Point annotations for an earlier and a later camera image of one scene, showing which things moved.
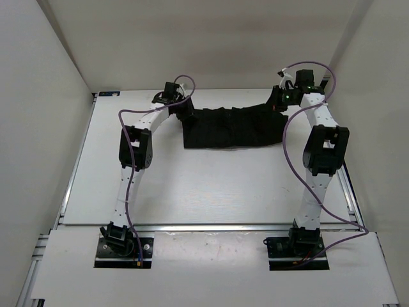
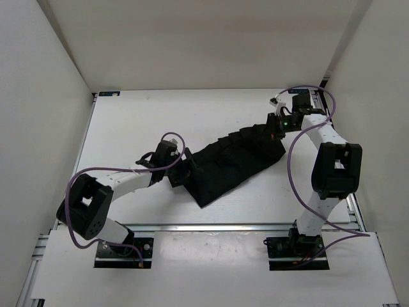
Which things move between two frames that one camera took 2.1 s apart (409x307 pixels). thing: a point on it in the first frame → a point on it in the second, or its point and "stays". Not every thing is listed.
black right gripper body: (282, 98) → (279, 125)
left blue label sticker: (109, 93) stays
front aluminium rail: (98, 227) stays
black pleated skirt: (253, 125) → (230, 160)
